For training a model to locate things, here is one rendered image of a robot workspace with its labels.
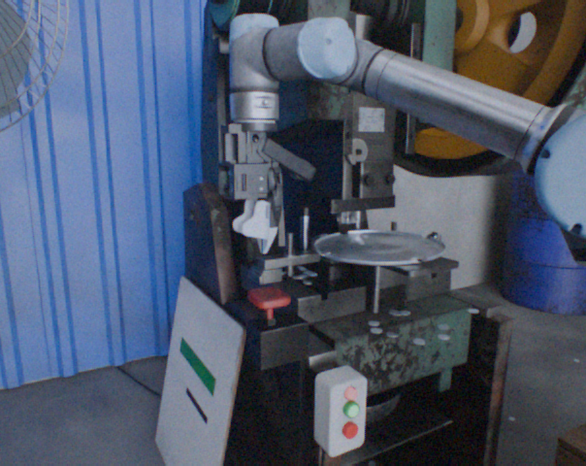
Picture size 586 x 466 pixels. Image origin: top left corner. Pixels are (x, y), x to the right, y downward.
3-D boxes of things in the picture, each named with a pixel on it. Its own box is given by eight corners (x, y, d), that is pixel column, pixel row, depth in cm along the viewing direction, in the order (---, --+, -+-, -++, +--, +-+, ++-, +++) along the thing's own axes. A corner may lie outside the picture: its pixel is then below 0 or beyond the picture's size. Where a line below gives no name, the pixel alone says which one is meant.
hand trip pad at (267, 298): (293, 337, 76) (293, 295, 75) (262, 345, 73) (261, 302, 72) (275, 323, 82) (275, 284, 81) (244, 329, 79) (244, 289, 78)
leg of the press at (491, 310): (507, 536, 115) (552, 196, 96) (478, 555, 109) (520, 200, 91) (319, 378, 194) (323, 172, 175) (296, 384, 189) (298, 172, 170)
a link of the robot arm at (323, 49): (369, 25, 63) (306, 36, 70) (328, 7, 54) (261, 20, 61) (367, 83, 65) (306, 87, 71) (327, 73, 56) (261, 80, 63)
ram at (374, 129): (406, 198, 101) (413, 62, 95) (353, 202, 94) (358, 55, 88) (359, 190, 116) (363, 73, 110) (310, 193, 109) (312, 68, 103)
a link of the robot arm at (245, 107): (265, 97, 74) (289, 93, 67) (265, 125, 75) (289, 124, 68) (223, 95, 70) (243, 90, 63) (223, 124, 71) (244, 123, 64)
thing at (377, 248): (292, 242, 107) (292, 239, 107) (389, 228, 119) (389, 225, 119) (362, 274, 81) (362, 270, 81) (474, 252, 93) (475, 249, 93)
